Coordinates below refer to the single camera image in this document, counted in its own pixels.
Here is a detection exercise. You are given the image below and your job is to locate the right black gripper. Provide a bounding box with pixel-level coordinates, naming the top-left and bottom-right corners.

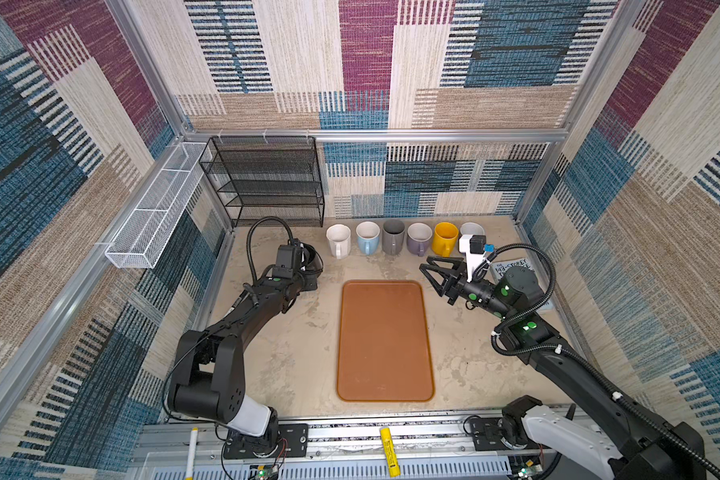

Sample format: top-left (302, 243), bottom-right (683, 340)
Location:
top-left (419, 255), bottom-right (513, 320)

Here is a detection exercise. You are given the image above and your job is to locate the white mesh basket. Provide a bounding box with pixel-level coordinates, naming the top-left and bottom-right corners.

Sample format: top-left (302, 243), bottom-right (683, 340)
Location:
top-left (105, 142), bottom-right (205, 269)

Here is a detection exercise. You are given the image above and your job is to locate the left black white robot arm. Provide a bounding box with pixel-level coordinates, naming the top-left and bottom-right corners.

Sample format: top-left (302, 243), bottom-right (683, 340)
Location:
top-left (162, 216), bottom-right (324, 457)

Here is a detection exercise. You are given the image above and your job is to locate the white marker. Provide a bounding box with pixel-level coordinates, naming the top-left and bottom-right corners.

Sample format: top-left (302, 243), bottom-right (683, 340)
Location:
top-left (184, 427), bottom-right (199, 480)

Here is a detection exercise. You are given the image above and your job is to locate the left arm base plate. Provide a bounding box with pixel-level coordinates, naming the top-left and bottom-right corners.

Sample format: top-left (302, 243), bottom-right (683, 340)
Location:
top-left (222, 423), bottom-right (309, 460)

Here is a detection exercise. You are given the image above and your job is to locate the blue speckled mug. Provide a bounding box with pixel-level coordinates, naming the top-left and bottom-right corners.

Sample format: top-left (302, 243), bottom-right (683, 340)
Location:
top-left (459, 222), bottom-right (485, 236)

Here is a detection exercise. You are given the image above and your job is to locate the colourful magazine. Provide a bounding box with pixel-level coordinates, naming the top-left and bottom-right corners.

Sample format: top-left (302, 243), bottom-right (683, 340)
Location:
top-left (490, 257), bottom-right (534, 280)

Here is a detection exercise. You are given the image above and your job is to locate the yellow mug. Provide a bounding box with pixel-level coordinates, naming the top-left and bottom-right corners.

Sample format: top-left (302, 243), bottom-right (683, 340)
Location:
top-left (432, 222), bottom-right (459, 257)

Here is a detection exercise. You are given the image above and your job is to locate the light blue mug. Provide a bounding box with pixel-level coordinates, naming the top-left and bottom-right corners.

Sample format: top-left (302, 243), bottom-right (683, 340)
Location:
top-left (355, 221), bottom-right (381, 256)

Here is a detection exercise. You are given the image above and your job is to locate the grey mug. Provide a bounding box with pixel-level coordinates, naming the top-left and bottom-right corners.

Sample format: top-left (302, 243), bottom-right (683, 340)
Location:
top-left (382, 219), bottom-right (406, 256)

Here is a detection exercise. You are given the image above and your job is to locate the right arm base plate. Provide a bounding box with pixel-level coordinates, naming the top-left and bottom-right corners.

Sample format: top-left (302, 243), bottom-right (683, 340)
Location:
top-left (465, 416), bottom-right (510, 452)

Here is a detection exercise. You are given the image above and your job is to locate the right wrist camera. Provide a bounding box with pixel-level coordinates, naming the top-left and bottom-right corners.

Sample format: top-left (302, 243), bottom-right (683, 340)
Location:
top-left (458, 234), bottom-right (495, 282)

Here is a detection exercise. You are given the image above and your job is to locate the purple mug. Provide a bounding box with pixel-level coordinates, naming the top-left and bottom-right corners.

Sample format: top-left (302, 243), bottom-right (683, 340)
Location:
top-left (406, 222), bottom-right (433, 257)

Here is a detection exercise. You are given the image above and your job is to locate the black wire shelf rack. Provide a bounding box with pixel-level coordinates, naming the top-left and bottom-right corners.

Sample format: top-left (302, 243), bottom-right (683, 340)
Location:
top-left (199, 136), bottom-right (325, 227)

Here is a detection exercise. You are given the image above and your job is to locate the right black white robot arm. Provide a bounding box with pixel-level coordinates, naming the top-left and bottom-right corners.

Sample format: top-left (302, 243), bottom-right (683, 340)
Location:
top-left (419, 235), bottom-right (720, 479)

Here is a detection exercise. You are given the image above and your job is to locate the white mug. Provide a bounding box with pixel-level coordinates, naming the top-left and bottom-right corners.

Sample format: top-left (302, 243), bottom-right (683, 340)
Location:
top-left (326, 224), bottom-right (352, 260)

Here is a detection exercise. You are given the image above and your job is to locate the yellow marker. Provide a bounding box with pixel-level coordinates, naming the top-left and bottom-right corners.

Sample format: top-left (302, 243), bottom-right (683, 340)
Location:
top-left (380, 427), bottom-right (401, 478)

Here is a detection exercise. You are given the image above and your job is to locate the brown plastic tray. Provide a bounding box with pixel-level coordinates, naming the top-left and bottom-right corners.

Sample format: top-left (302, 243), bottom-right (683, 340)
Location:
top-left (336, 280), bottom-right (435, 403)

